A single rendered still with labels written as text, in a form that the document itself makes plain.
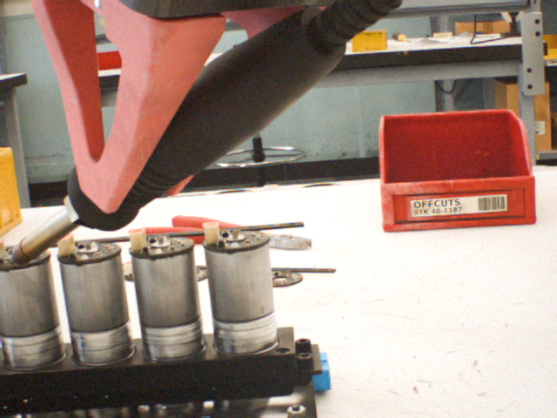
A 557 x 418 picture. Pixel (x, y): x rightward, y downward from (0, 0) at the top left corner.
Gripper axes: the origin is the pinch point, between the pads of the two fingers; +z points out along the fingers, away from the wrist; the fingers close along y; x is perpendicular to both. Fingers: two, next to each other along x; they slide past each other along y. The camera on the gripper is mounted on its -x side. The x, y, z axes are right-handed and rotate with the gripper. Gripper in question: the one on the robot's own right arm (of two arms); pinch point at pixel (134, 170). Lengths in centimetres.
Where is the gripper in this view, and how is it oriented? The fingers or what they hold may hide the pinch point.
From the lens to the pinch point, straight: 26.6
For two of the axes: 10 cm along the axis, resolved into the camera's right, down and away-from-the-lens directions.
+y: -6.8, 2.0, -7.0
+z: -2.7, 8.2, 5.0
